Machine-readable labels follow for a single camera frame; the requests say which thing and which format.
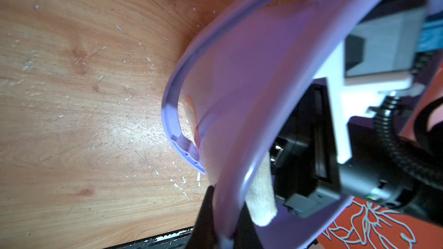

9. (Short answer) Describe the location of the yellow stained cloth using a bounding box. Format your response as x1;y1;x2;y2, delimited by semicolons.
246;152;278;227

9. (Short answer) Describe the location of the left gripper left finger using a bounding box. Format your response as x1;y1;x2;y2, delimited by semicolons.
185;186;217;249

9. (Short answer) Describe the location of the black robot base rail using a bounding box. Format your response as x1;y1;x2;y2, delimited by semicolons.
107;227;194;249

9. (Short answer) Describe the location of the purple plastic bucket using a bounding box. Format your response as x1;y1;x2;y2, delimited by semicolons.
161;0;443;249

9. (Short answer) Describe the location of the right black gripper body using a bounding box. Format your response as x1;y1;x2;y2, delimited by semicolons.
269;84;344;219

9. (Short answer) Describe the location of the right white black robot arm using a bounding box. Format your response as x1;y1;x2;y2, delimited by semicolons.
269;84;443;225

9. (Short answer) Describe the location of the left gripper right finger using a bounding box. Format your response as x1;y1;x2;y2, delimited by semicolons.
234;204;263;249

